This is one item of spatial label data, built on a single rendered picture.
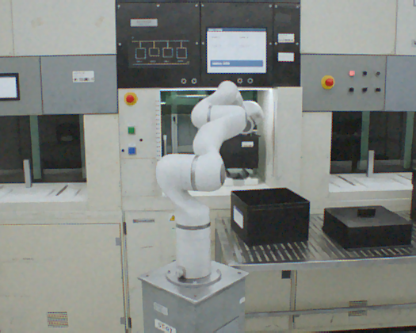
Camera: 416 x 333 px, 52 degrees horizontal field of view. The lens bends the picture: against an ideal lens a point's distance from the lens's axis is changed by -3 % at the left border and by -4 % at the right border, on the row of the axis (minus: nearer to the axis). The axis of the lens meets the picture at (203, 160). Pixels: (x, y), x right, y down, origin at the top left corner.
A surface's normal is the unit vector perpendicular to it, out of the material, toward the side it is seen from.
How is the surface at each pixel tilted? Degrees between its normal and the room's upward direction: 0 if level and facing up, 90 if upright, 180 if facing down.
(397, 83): 90
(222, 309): 90
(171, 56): 90
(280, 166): 90
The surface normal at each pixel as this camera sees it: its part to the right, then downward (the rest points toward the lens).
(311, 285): 0.06, 0.17
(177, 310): -0.66, 0.13
